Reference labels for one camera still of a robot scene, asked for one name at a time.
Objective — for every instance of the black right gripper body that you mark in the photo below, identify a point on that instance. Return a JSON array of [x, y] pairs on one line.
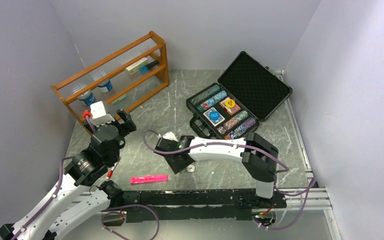
[[176, 165]]

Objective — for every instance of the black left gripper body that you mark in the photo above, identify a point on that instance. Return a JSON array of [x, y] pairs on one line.
[[125, 128]]

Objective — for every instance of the blue card deck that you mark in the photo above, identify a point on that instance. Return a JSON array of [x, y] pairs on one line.
[[221, 120]]

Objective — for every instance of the yellow big blind button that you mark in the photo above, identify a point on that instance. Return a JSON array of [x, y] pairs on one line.
[[230, 103]]

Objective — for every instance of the black poker case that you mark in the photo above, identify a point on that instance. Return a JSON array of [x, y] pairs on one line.
[[252, 86]]

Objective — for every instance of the blue round button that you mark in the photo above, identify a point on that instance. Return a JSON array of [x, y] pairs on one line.
[[214, 116]]

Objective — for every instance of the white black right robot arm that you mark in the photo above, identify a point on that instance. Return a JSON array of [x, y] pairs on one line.
[[254, 152]]

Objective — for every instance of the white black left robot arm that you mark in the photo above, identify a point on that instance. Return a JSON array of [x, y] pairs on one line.
[[54, 216]]

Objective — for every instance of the white poker chip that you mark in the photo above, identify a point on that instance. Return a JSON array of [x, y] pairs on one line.
[[190, 168]]

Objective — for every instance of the blue jar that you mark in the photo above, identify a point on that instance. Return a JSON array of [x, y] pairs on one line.
[[105, 86], [87, 98]]

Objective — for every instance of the red white marker pen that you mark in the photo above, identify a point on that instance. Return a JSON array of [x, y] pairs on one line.
[[111, 171]]

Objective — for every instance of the white green box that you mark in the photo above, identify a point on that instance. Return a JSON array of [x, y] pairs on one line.
[[135, 67]]

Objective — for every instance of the pink highlighter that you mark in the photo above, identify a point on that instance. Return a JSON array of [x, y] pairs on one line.
[[149, 179]]

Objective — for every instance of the orange wooden shelf rack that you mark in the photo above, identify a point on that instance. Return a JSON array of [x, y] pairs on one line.
[[138, 87]]

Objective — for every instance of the black blue marker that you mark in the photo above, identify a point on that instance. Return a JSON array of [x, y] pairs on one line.
[[148, 66]]

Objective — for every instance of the brown green chip row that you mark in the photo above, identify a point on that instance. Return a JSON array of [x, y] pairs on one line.
[[235, 120]]

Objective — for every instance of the red blue chip row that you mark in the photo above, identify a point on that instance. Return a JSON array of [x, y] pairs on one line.
[[212, 101]]

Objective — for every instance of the green blue chip row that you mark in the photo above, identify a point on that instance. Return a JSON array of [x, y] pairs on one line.
[[205, 95]]

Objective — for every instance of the blue purple chip row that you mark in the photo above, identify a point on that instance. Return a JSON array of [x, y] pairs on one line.
[[241, 129]]

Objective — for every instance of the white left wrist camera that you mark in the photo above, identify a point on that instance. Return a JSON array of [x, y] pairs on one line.
[[98, 114]]

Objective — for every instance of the black base frame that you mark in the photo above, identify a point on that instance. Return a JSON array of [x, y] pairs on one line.
[[145, 205]]

